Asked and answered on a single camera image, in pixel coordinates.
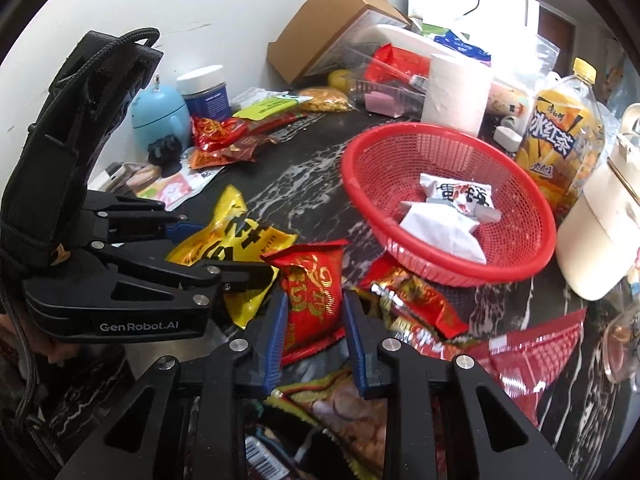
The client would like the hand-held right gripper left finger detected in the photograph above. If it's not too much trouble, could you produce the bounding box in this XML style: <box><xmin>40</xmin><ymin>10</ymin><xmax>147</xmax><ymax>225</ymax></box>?
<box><xmin>55</xmin><ymin>287</ymin><xmax>291</xmax><ymax>480</ymax></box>

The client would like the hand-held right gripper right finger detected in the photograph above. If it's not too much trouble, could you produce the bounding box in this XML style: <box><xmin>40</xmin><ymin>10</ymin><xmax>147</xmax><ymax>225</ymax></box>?
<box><xmin>341</xmin><ymin>290</ymin><xmax>576</xmax><ymax>480</ymax></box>

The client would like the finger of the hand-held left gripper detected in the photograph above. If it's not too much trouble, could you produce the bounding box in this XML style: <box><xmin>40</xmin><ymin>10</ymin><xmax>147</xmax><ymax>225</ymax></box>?
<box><xmin>75</xmin><ymin>245</ymin><xmax>279</xmax><ymax>312</ymax></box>
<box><xmin>87</xmin><ymin>190</ymin><xmax>204</xmax><ymax>250</ymax></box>

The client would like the yellow snack packet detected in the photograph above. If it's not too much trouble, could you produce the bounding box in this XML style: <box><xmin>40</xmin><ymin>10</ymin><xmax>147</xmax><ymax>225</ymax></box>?
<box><xmin>165</xmin><ymin>185</ymin><xmax>298</xmax><ymax>329</ymax></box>

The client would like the red gold snack packet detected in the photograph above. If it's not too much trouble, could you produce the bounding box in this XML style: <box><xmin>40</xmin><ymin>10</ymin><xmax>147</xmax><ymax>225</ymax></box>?
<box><xmin>261</xmin><ymin>240</ymin><xmax>349</xmax><ymax>367</ymax></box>

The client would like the red plastic basket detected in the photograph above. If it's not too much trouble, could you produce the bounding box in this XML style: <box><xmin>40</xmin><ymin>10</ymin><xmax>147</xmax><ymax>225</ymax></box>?
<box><xmin>341</xmin><ymin>122</ymin><xmax>557</xmax><ymax>288</ymax></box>

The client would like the white pink printed packet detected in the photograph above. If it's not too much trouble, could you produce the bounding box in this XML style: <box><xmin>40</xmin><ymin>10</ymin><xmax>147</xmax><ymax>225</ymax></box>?
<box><xmin>137</xmin><ymin>161</ymin><xmax>227</xmax><ymax>212</ymax></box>

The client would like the peanut snack packet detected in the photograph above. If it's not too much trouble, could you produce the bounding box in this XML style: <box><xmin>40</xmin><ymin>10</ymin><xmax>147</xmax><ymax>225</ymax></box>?
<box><xmin>264</xmin><ymin>369</ymin><xmax>397</xmax><ymax>480</ymax></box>

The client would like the red brown foil snack packet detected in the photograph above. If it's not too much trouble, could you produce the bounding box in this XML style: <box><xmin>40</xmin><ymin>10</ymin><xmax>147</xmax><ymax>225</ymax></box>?
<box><xmin>359</xmin><ymin>252</ymin><xmax>471</xmax><ymax>342</ymax></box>

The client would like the small red gold packet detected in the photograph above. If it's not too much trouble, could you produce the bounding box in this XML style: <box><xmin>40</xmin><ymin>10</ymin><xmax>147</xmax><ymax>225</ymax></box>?
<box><xmin>190</xmin><ymin>116</ymin><xmax>251</xmax><ymax>154</ymax></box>
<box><xmin>188</xmin><ymin>147</ymin><xmax>237</xmax><ymax>171</ymax></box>

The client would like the small black object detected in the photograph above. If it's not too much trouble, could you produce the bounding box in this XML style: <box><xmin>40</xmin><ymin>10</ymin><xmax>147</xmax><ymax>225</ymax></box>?
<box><xmin>147</xmin><ymin>136</ymin><xmax>182</xmax><ymax>165</ymax></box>

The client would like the light blue humidifier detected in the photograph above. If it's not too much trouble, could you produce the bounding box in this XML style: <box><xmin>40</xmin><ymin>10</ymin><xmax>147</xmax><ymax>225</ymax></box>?
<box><xmin>131</xmin><ymin>76</ymin><xmax>194</xmax><ymax>154</ymax></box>

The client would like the barcode snack packet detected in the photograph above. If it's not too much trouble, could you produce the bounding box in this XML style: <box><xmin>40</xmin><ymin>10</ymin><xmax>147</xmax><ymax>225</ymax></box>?
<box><xmin>244</xmin><ymin>434</ymin><xmax>282</xmax><ymax>478</ymax></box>

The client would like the blue jar with white lid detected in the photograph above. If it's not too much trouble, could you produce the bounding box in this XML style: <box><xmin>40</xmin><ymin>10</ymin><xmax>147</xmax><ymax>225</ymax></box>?
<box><xmin>176</xmin><ymin>65</ymin><xmax>233</xmax><ymax>124</ymax></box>

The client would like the plain white packet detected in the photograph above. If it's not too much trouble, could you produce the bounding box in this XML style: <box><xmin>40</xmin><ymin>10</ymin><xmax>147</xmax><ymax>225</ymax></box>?
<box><xmin>400</xmin><ymin>200</ymin><xmax>488</xmax><ymax>265</ymax></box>

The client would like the long dark red packet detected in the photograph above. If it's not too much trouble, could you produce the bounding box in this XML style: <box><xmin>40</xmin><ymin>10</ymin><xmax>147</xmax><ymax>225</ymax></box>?
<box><xmin>227</xmin><ymin>110</ymin><xmax>312</xmax><ymax>137</ymax></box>

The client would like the green label packet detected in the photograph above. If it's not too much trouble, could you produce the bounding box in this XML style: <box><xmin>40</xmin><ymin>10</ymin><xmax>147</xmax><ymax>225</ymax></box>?
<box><xmin>232</xmin><ymin>94</ymin><xmax>302</xmax><ymax>122</ymax></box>

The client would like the white patterned pouch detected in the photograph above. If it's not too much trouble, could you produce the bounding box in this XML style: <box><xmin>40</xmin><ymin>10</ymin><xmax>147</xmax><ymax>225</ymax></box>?
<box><xmin>229</xmin><ymin>87</ymin><xmax>282</xmax><ymax>109</ymax></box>

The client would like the red transparent bag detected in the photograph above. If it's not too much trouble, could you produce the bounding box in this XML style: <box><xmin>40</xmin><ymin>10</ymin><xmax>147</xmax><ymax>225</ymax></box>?
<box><xmin>395</xmin><ymin>308</ymin><xmax>587</xmax><ymax>427</ymax></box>

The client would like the white printed snack packet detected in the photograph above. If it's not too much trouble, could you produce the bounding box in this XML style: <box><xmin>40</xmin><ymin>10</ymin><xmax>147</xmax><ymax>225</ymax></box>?
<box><xmin>419</xmin><ymin>172</ymin><xmax>496</xmax><ymax>223</ymax></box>

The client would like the bag of yellow corn snack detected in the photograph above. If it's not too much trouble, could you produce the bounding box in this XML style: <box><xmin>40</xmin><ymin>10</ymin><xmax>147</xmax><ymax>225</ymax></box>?
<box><xmin>297</xmin><ymin>86</ymin><xmax>354</xmax><ymax>114</ymax></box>

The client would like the pink eraser block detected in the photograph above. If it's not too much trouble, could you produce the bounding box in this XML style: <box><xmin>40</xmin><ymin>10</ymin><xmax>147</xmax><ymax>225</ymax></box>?
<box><xmin>365</xmin><ymin>91</ymin><xmax>407</xmax><ymax>114</ymax></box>

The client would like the clear plastic container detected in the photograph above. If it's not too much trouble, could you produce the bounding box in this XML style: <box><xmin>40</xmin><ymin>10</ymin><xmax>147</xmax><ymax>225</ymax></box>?
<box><xmin>345</xmin><ymin>42</ymin><xmax>437</xmax><ymax>117</ymax></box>

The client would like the cardboard box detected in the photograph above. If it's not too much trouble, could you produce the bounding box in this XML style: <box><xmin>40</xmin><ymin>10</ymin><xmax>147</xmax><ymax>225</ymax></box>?
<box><xmin>266</xmin><ymin>0</ymin><xmax>414</xmax><ymax>86</ymax></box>

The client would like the white charger plug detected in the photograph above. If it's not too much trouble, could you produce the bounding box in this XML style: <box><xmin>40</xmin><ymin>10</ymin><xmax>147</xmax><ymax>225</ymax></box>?
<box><xmin>492</xmin><ymin>125</ymin><xmax>524</xmax><ymax>151</ymax></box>

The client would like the red noodle packet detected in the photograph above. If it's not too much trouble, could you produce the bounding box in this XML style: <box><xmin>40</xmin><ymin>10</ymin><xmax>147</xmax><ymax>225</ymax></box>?
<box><xmin>364</xmin><ymin>44</ymin><xmax>432</xmax><ymax>92</ymax></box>

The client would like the white lidded clear container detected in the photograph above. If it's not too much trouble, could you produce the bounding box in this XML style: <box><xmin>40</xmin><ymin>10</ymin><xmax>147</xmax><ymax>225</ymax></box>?
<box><xmin>556</xmin><ymin>104</ymin><xmax>640</xmax><ymax>302</ymax></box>

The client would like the toilet paper roll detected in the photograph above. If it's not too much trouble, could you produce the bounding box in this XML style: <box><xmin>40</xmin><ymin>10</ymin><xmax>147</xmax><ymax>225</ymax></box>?
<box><xmin>420</xmin><ymin>53</ymin><xmax>494</xmax><ymax>137</ymax></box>

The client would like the iced tea bottle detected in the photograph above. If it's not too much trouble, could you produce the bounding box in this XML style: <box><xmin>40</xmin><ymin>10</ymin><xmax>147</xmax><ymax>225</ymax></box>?
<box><xmin>515</xmin><ymin>57</ymin><xmax>607</xmax><ymax>213</ymax></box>

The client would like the white foam sheet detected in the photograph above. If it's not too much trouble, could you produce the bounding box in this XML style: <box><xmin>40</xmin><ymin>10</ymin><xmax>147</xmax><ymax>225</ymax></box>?
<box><xmin>350</xmin><ymin>24</ymin><xmax>497</xmax><ymax>82</ymax></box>

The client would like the blue tissue pack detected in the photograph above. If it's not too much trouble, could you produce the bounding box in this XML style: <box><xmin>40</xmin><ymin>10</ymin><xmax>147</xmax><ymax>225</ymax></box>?
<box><xmin>434</xmin><ymin>30</ymin><xmax>493</xmax><ymax>64</ymax></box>

